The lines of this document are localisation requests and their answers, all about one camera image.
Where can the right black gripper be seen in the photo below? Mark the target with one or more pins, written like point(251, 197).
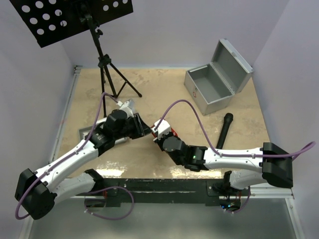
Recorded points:
point(160, 141)

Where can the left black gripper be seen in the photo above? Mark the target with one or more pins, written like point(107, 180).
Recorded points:
point(141, 128)

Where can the red first aid pouch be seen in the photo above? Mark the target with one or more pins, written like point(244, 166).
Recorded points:
point(160, 133)

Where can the grey compartment tray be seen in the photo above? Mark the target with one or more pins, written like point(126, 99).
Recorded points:
point(85, 131)

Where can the grey metal case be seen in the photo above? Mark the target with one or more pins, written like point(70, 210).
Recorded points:
point(213, 85)

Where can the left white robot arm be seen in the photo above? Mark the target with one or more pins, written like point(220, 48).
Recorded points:
point(38, 191)

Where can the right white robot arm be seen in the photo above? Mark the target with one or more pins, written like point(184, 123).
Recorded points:
point(263, 165)

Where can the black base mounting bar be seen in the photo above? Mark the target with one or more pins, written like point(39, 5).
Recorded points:
point(174, 191)

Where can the black flashlight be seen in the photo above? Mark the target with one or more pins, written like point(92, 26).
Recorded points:
point(228, 119)

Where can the black perforated music stand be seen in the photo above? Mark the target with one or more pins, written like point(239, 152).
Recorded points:
point(52, 21)

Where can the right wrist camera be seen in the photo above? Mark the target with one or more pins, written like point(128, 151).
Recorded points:
point(161, 124)

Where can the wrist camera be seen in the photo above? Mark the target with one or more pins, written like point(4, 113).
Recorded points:
point(161, 124)
point(127, 106)

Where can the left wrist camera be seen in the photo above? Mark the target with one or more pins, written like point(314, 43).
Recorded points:
point(127, 106)

